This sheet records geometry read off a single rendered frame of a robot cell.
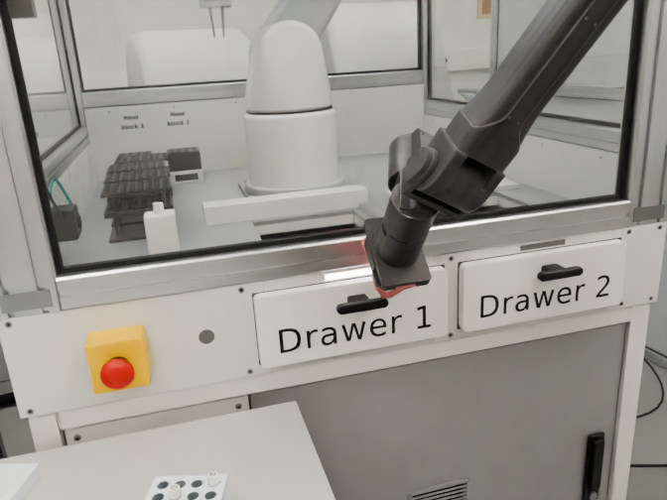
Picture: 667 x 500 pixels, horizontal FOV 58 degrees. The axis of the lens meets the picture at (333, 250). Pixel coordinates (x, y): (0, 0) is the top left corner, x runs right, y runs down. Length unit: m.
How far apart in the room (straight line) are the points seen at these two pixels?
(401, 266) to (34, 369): 0.50
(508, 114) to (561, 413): 0.70
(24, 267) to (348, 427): 0.53
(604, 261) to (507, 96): 0.50
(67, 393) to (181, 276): 0.22
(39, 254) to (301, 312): 0.35
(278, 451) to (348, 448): 0.24
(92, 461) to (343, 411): 0.37
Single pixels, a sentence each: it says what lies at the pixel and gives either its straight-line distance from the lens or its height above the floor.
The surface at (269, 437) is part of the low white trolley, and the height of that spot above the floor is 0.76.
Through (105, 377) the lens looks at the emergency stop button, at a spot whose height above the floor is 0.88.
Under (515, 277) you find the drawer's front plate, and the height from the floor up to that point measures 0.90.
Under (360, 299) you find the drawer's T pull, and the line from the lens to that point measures 0.85.
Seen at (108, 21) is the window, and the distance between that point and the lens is 0.80.
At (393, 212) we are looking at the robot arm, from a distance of 0.68.
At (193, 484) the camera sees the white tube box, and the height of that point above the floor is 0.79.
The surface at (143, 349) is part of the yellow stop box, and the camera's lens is 0.82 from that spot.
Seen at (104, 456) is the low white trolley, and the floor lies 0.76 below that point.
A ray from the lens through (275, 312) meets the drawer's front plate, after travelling 0.84.
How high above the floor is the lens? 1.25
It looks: 18 degrees down
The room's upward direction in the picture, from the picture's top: 3 degrees counter-clockwise
